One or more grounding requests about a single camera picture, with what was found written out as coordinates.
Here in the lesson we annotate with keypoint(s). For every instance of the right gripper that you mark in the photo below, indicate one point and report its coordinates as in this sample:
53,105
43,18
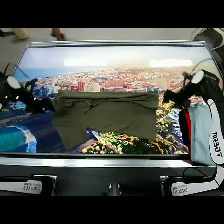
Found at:
172,97

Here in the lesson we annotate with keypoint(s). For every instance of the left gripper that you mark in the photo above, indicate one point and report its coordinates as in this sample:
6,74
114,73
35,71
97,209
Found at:
43,106

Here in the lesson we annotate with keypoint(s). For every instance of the olive green shirt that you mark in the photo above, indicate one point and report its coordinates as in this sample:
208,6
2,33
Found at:
113,113

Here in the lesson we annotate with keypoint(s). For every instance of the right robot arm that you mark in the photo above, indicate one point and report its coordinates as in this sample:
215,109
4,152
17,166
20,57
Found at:
216,133

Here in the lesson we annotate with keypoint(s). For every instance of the black garment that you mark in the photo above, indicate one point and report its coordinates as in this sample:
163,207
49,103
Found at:
182,126

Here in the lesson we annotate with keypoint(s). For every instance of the red garment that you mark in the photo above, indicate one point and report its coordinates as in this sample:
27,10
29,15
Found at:
188,128

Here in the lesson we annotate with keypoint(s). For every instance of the light blue garment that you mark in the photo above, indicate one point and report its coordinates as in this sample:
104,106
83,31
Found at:
200,133

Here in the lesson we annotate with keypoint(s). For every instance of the person's legs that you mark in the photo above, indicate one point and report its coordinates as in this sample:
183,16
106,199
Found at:
57,33

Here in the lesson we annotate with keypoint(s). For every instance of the silver frame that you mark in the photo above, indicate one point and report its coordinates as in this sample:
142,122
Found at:
100,162

